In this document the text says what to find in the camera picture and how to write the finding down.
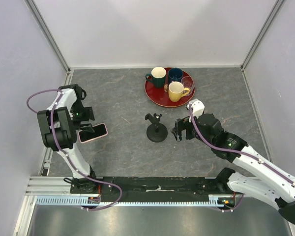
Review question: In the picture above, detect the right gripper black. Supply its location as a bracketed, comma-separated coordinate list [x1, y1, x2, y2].
[171, 115, 214, 147]

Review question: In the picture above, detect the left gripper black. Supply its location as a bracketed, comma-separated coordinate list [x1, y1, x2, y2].
[70, 100, 95, 133]

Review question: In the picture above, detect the phone with pink case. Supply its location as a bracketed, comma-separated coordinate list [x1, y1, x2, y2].
[78, 123, 108, 144]

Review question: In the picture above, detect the black phone stand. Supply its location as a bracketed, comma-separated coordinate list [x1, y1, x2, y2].
[145, 113, 168, 143]

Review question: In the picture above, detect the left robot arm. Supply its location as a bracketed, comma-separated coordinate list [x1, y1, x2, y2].
[37, 84, 100, 194]

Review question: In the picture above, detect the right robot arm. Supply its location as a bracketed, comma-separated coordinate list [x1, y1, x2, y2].
[172, 114, 295, 225]

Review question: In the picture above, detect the red round tray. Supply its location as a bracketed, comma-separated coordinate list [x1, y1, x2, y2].
[145, 71, 195, 108]

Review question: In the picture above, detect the yellow mug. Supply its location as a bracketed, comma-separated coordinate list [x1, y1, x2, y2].
[168, 82, 190, 102]

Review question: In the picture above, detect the clear glass cup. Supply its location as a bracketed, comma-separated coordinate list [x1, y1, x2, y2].
[181, 76, 195, 96]

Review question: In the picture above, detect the dark blue mug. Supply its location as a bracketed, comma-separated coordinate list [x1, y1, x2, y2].
[168, 68, 183, 84]

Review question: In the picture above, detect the dark green mug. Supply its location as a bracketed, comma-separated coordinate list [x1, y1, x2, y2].
[145, 67, 167, 88]

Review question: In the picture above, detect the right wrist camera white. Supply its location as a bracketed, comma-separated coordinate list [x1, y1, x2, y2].
[186, 99, 205, 122]

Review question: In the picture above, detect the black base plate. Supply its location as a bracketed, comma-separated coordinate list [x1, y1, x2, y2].
[63, 177, 233, 202]

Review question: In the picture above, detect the slotted cable duct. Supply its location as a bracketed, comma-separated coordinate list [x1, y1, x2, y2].
[35, 195, 225, 207]

